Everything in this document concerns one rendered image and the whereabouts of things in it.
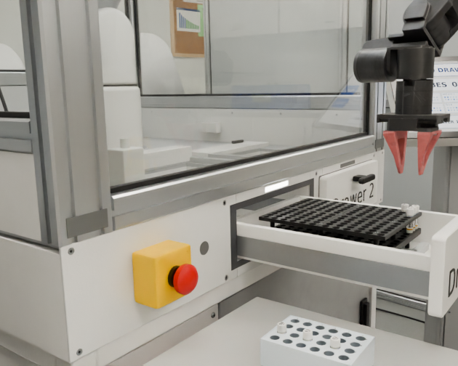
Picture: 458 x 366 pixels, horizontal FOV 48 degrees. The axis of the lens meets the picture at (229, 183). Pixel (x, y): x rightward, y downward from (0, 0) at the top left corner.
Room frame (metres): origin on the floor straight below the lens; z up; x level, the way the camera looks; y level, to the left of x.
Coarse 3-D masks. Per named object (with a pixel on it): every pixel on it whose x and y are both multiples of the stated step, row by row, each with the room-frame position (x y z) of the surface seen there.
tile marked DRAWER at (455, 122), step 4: (452, 116) 1.53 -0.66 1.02; (456, 116) 1.53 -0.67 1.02; (452, 120) 1.52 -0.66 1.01; (456, 120) 1.52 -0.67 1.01; (440, 124) 1.51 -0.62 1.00; (444, 124) 1.51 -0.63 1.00; (448, 124) 1.51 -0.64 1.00; (452, 124) 1.51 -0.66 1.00; (456, 124) 1.51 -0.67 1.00; (440, 128) 1.51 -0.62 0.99; (444, 128) 1.51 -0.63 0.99; (448, 128) 1.51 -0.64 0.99; (452, 128) 1.51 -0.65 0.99; (456, 128) 1.51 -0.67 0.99
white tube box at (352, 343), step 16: (288, 320) 0.67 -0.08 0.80; (304, 320) 0.67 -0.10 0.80; (272, 336) 0.63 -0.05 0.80; (288, 336) 0.63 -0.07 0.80; (320, 336) 0.63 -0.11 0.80; (352, 336) 0.62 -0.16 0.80; (368, 336) 0.62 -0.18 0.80; (272, 352) 0.61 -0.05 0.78; (288, 352) 0.60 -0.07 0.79; (304, 352) 0.59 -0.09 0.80; (320, 352) 0.59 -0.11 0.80; (336, 352) 0.58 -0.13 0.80; (352, 352) 0.59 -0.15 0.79; (368, 352) 0.60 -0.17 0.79
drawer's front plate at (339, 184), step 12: (348, 168) 1.17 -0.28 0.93; (360, 168) 1.21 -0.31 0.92; (372, 168) 1.27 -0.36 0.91; (324, 180) 1.07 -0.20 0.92; (336, 180) 1.10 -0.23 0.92; (348, 180) 1.16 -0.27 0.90; (372, 180) 1.27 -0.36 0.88; (324, 192) 1.07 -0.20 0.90; (336, 192) 1.11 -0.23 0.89; (348, 192) 1.16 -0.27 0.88; (372, 192) 1.27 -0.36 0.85
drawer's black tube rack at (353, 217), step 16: (288, 208) 0.92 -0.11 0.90; (304, 208) 0.91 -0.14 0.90; (320, 208) 0.92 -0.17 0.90; (336, 208) 0.91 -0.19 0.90; (352, 208) 0.90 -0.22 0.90; (368, 208) 0.90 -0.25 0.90; (384, 208) 0.91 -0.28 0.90; (272, 224) 0.86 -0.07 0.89; (288, 224) 0.83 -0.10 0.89; (304, 224) 0.81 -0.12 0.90; (320, 224) 0.80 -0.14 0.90; (336, 224) 0.80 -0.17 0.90; (352, 224) 0.80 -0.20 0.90; (368, 224) 0.80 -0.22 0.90; (384, 224) 0.80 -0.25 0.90; (352, 240) 0.81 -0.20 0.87; (368, 240) 0.80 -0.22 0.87; (384, 240) 0.80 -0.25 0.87; (400, 240) 0.80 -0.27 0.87
